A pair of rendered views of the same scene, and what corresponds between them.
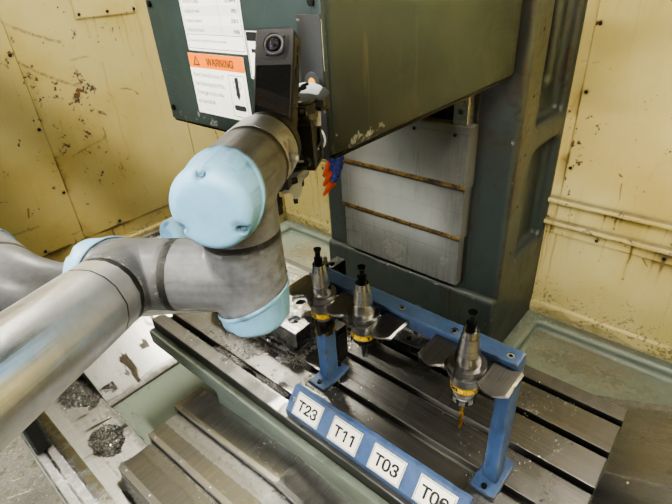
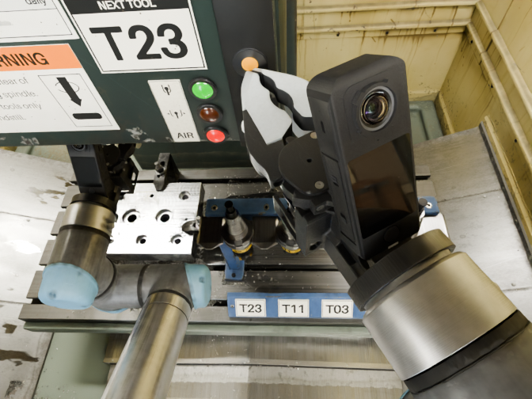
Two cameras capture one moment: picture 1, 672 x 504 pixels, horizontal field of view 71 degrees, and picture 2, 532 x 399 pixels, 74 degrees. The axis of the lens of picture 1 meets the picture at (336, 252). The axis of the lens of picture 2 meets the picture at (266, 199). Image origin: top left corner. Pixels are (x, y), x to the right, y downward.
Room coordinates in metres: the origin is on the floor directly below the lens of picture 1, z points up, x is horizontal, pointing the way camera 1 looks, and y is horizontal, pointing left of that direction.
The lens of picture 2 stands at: (0.49, 0.17, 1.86)
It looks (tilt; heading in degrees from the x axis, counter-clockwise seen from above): 58 degrees down; 325
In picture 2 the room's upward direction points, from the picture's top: 8 degrees counter-clockwise
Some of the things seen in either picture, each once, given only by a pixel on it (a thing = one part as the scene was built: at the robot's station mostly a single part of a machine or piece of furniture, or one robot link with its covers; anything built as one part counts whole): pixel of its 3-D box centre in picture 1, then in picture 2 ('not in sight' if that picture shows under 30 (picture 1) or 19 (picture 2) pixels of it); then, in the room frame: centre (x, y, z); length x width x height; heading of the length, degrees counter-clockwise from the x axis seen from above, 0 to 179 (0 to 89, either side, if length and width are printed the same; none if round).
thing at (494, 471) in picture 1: (501, 426); not in sight; (0.57, -0.28, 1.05); 0.10 x 0.05 x 0.30; 137
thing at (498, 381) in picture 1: (498, 381); (434, 232); (0.53, -0.24, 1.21); 0.07 x 0.05 x 0.01; 137
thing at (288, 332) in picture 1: (289, 299); (150, 220); (1.12, 0.15, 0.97); 0.29 x 0.23 x 0.05; 47
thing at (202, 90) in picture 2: not in sight; (203, 89); (0.73, 0.05, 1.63); 0.02 x 0.01 x 0.02; 47
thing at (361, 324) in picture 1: (363, 316); (292, 233); (0.72, -0.04, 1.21); 0.06 x 0.06 x 0.03
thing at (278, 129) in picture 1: (262, 154); (433, 306); (0.47, 0.07, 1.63); 0.08 x 0.05 x 0.08; 77
